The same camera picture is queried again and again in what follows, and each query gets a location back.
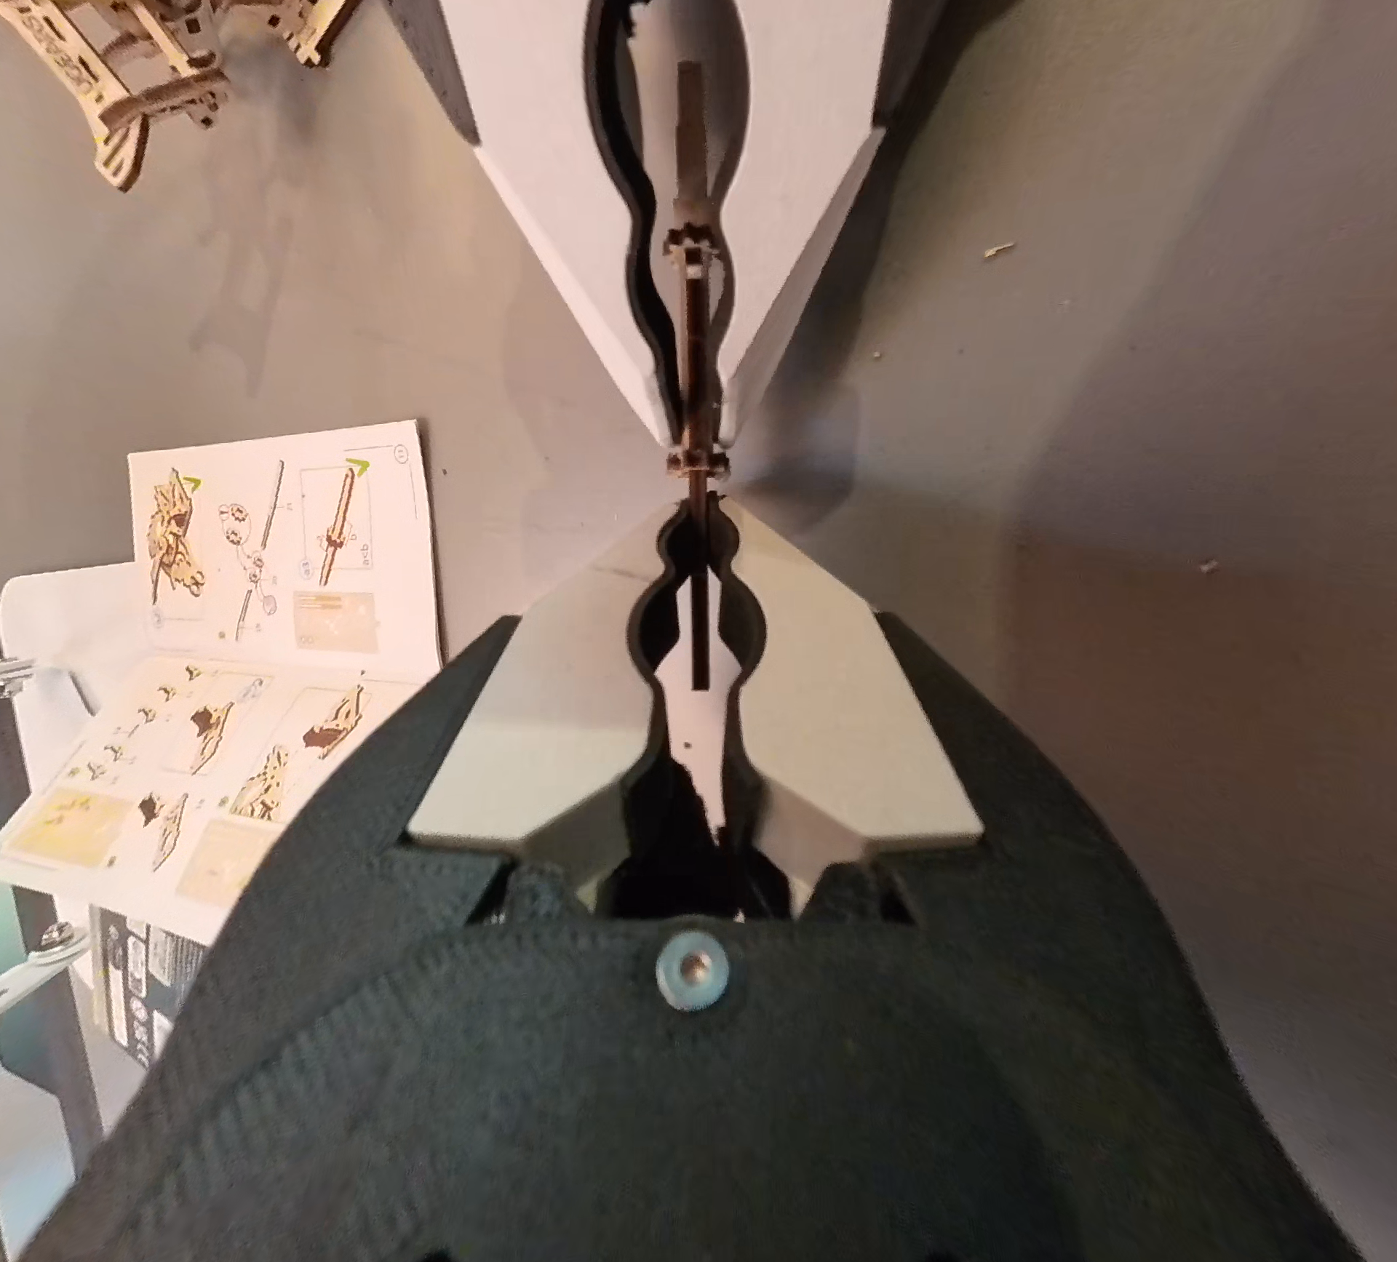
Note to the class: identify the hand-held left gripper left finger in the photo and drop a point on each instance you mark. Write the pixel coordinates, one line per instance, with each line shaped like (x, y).
(523, 738)

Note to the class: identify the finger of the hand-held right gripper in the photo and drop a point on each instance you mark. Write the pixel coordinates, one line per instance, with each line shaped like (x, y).
(513, 30)
(819, 30)

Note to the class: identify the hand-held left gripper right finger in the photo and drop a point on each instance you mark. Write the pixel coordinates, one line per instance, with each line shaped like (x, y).
(861, 738)

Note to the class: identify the wooden axle stick with gears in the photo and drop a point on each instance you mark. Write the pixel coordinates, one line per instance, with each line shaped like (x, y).
(695, 376)

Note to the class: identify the assembled wooden model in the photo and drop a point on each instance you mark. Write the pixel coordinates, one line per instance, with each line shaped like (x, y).
(66, 47)

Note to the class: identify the white instruction booklet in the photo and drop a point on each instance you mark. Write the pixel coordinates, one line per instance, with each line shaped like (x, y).
(382, 574)

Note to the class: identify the black cardboard kit box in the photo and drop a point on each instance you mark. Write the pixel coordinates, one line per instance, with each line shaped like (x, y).
(142, 967)

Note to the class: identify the pale wooden document stand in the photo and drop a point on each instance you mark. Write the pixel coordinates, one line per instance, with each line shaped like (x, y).
(43, 617)

